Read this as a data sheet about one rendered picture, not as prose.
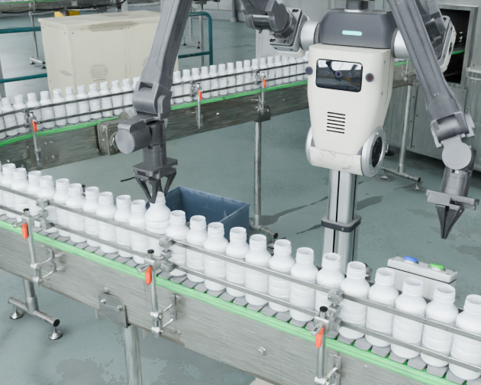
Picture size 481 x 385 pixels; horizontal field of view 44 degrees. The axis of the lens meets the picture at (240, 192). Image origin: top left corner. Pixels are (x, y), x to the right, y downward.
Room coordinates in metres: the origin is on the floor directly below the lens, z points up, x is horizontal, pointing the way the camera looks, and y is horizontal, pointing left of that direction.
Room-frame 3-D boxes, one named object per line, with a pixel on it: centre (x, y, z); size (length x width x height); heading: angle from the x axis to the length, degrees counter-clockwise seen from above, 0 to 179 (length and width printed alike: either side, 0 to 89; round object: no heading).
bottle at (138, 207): (1.39, 0.26, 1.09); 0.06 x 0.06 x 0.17
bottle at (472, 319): (0.94, -0.44, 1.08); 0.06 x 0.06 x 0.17
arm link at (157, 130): (1.36, 0.21, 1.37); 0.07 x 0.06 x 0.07; 147
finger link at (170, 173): (1.37, 0.20, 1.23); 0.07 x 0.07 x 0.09; 57
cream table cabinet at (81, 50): (5.65, 1.20, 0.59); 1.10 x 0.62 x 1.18; 129
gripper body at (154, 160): (1.36, 0.21, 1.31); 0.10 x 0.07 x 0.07; 147
